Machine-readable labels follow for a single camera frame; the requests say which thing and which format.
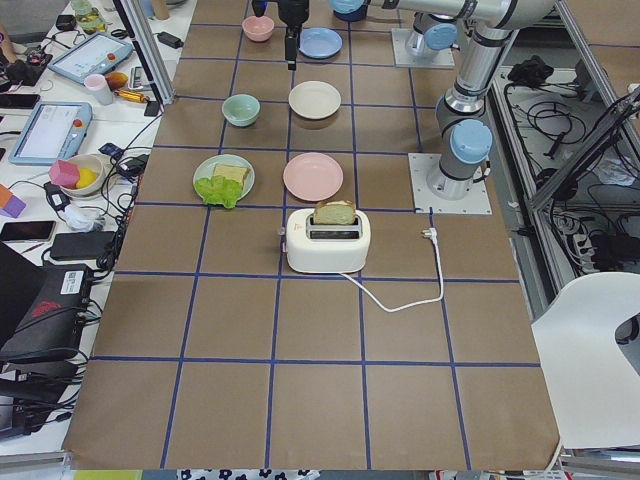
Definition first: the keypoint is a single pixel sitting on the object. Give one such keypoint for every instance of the pink cube block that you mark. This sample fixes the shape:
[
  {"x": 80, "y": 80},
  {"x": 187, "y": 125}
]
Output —
[{"x": 64, "y": 174}]

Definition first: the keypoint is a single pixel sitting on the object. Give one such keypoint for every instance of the near teach pendant tablet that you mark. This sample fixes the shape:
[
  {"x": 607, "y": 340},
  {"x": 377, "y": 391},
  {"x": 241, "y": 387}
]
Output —
[{"x": 53, "y": 131}]

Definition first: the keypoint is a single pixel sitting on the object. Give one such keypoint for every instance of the green plate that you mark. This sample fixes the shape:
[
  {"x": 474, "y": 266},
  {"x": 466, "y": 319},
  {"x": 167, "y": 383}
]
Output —
[{"x": 205, "y": 170}]

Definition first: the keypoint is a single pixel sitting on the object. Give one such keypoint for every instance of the white chair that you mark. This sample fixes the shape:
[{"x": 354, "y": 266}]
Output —
[{"x": 593, "y": 388}]

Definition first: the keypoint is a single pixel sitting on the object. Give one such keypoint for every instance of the far teach pendant tablet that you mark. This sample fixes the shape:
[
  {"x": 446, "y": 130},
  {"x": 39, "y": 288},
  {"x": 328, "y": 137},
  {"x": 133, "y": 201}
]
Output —
[{"x": 99, "y": 53}]

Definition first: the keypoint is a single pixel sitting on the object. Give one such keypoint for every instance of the aluminium frame post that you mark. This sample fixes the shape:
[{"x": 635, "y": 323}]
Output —
[{"x": 144, "y": 42}]

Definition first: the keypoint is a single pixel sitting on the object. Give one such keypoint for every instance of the pink cup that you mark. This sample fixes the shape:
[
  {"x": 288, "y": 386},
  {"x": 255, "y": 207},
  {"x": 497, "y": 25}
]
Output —
[{"x": 98, "y": 87}]

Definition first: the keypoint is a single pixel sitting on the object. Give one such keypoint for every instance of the white toaster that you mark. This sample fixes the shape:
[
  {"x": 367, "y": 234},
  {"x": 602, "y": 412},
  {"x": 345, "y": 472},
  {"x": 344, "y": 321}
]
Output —
[{"x": 326, "y": 249}]

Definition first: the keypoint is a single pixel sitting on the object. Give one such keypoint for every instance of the green lettuce leaf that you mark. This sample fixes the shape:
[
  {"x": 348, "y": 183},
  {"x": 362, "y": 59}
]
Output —
[{"x": 219, "y": 190}]

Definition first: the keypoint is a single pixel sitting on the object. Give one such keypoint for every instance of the pink plate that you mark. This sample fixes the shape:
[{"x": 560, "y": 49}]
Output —
[{"x": 313, "y": 176}]

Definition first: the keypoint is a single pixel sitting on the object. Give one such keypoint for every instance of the bread slice on plate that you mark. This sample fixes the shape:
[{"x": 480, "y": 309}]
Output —
[{"x": 234, "y": 173}]

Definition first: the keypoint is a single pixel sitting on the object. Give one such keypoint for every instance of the white plate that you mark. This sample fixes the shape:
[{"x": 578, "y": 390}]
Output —
[{"x": 314, "y": 100}]

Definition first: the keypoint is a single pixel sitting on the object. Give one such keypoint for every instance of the dark blue pot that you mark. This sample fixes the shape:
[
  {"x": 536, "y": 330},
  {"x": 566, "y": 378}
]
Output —
[{"x": 349, "y": 10}]

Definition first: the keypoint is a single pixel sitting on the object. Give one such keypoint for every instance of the blue plate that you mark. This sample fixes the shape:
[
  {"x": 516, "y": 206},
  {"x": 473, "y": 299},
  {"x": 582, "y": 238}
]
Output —
[{"x": 320, "y": 43}]

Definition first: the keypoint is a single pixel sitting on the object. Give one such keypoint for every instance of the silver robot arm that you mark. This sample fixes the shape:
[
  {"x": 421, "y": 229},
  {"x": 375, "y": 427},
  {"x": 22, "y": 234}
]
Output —
[
  {"x": 434, "y": 27},
  {"x": 467, "y": 141}
]

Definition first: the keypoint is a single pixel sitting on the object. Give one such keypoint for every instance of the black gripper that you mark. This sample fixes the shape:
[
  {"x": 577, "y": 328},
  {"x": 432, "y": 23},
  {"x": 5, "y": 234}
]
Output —
[{"x": 295, "y": 12}]

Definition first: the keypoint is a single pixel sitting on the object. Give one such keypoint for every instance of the black power adapter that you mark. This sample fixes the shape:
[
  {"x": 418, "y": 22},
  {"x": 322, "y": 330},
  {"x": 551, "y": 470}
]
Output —
[{"x": 170, "y": 40}]

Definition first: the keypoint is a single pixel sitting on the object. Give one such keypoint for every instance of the yellow fruit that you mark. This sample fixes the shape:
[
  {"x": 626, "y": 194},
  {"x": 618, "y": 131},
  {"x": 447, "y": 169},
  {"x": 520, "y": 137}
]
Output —
[{"x": 86, "y": 178}]

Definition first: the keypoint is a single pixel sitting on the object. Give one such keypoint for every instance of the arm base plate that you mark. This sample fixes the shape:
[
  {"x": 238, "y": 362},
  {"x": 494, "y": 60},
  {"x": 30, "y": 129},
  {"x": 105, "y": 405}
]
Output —
[
  {"x": 435, "y": 193},
  {"x": 426, "y": 58}
]

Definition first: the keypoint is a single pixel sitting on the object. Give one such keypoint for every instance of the bread slice in toaster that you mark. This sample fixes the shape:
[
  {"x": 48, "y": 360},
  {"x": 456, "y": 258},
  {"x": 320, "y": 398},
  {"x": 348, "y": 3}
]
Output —
[{"x": 340, "y": 212}]

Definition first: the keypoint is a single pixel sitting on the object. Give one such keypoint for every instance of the orange metal cylinder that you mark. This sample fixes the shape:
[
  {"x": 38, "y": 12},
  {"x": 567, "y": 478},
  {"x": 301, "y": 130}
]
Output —
[{"x": 132, "y": 96}]

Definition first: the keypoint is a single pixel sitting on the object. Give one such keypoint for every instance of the purple block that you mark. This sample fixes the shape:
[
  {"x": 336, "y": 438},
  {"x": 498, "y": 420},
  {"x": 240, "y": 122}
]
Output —
[{"x": 10, "y": 205}]

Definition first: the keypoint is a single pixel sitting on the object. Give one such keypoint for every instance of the smartphone on desk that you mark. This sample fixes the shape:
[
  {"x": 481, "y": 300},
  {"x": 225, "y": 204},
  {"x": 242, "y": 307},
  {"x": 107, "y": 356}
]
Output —
[{"x": 28, "y": 231}]

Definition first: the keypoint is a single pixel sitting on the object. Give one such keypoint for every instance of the pink bowl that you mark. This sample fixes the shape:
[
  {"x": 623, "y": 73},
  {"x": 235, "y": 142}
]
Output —
[{"x": 258, "y": 29}]

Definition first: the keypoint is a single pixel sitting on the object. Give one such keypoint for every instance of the beige bowl with fruit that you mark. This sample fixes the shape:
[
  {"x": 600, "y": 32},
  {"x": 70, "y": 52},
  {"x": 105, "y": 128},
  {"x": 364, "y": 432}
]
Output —
[{"x": 98, "y": 164}]

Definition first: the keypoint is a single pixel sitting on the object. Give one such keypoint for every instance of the black laptop computer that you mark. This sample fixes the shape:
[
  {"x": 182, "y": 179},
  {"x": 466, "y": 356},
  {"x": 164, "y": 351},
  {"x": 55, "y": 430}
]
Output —
[{"x": 43, "y": 313}]

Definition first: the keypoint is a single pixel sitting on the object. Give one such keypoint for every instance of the green bowl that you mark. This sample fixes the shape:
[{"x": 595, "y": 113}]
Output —
[{"x": 241, "y": 110}]

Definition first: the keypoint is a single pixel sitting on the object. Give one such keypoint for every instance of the teach pendant tablet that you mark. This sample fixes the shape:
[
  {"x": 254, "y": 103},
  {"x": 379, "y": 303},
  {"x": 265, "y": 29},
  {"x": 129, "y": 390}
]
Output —
[
  {"x": 53, "y": 131},
  {"x": 99, "y": 53}
]

